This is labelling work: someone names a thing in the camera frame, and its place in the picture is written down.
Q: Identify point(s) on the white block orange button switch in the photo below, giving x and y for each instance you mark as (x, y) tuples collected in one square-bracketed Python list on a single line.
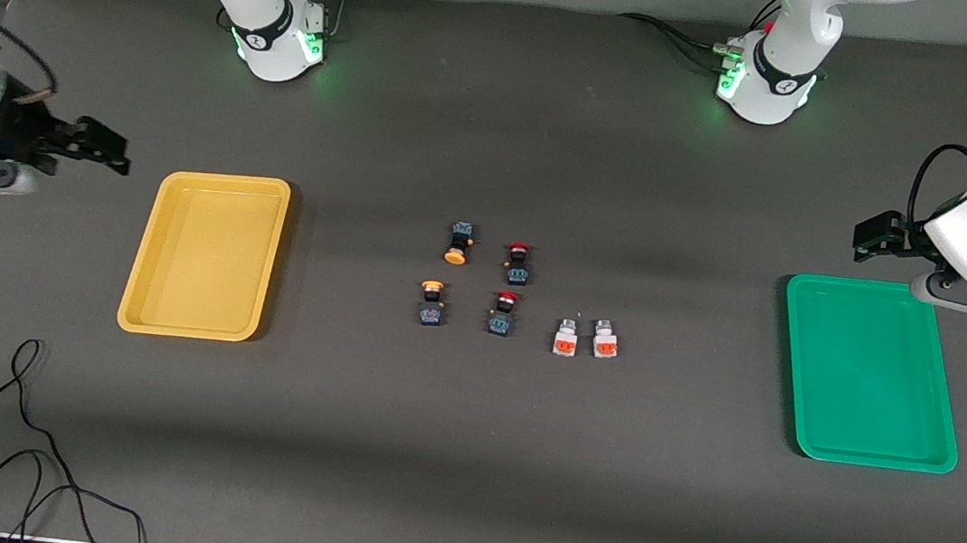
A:
[(565, 338), (605, 340)]

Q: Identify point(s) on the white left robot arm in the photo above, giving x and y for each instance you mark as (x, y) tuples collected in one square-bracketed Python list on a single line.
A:
[(779, 77)]

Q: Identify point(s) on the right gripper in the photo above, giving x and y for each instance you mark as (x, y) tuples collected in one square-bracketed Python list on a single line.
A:
[(19, 131)]

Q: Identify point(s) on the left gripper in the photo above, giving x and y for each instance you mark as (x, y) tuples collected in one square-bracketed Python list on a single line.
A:
[(900, 238)]

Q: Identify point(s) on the yellow plastic tray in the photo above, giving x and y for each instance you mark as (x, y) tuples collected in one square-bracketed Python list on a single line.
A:
[(208, 254)]

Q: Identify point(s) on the dark grey table mat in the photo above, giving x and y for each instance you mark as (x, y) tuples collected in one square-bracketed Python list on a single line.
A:
[(463, 451)]

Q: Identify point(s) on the yellow push button switch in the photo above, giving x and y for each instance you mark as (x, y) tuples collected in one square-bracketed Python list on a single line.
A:
[(458, 243), (432, 303)]

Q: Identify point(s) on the green plastic tray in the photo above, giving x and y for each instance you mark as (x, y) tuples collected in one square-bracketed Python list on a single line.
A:
[(871, 370)]

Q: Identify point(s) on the red push button switch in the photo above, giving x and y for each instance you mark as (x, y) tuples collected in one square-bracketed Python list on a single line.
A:
[(518, 264), (503, 314)]

